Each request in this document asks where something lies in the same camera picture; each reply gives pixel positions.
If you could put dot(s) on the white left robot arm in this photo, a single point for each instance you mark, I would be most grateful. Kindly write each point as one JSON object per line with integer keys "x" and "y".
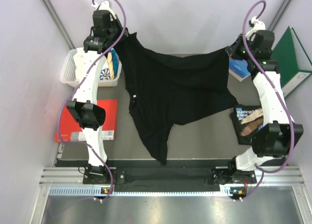
{"x": 87, "y": 93}

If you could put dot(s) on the cream t-shirt in basket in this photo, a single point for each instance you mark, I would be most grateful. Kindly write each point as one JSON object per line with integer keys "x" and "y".
{"x": 110, "y": 65}

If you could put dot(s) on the aluminium rail frame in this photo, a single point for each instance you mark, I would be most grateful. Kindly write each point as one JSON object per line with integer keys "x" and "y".
{"x": 281, "y": 198}

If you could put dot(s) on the blue orange book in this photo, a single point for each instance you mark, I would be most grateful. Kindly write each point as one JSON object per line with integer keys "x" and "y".
{"x": 238, "y": 69}

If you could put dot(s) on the folded black printed t-shirt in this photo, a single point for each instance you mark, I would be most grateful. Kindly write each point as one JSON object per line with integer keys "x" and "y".
{"x": 247, "y": 121}

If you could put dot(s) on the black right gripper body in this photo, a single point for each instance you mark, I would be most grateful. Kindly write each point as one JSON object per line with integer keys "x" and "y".
{"x": 238, "y": 51}

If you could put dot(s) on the green binder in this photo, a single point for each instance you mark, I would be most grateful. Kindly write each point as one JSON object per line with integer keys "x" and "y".
{"x": 293, "y": 60}

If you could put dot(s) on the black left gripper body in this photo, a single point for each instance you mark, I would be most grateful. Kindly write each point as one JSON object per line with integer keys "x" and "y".
{"x": 115, "y": 30}

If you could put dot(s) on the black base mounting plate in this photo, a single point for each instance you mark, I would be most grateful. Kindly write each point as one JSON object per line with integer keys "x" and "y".
{"x": 161, "y": 174}

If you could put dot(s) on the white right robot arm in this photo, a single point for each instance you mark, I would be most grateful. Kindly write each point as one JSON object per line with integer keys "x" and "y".
{"x": 279, "y": 134}

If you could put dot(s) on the white t-shirt with flower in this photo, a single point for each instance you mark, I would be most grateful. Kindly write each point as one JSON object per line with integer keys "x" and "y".
{"x": 80, "y": 58}

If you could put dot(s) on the white plastic laundry basket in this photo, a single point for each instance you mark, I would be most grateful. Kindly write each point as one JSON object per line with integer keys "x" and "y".
{"x": 68, "y": 72}

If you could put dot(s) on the blue t-shirt in basket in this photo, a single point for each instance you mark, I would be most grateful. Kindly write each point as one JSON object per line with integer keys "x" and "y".
{"x": 115, "y": 60}

